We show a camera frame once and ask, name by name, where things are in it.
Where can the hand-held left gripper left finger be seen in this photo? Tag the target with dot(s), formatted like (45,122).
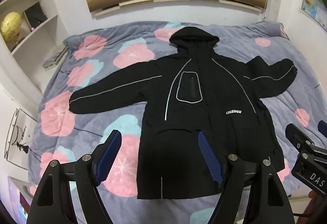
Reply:
(108,160)

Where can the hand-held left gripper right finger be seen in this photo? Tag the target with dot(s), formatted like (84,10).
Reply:
(211,160)

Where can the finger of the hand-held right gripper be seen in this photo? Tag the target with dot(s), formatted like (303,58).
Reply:
(293,133)
(322,126)

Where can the black hooded jacket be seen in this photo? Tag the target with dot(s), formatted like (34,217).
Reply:
(217,86)

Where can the grey floral blanket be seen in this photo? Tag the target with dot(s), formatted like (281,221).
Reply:
(107,81)

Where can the white paper bag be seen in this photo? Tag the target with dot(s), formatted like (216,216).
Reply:
(19,137)

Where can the flat book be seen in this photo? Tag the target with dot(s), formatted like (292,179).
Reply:
(54,59)

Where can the white bookshelf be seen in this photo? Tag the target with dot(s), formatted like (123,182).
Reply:
(48,32)

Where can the black box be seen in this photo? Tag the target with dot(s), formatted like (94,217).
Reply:
(35,16)

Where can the yellow globe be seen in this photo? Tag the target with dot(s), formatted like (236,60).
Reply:
(10,27)

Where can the wall map poster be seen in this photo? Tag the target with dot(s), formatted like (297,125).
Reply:
(314,7)

